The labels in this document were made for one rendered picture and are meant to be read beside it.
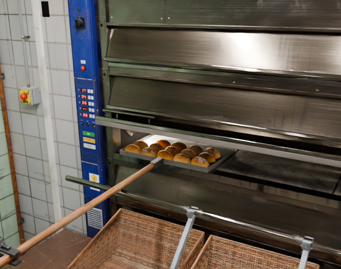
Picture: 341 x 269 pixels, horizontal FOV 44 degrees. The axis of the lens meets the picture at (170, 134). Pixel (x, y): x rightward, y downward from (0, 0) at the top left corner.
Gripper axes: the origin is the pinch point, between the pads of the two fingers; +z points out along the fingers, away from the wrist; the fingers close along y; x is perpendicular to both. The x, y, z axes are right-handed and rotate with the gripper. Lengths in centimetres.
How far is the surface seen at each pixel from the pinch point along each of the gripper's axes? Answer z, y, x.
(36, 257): -65, 62, -65
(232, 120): 41, -29, -97
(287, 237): 78, 3, -61
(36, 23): -82, -69, -99
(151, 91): -6, -37, -101
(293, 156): 73, -21, -84
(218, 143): 40, -21, -85
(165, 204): 25, 3, -62
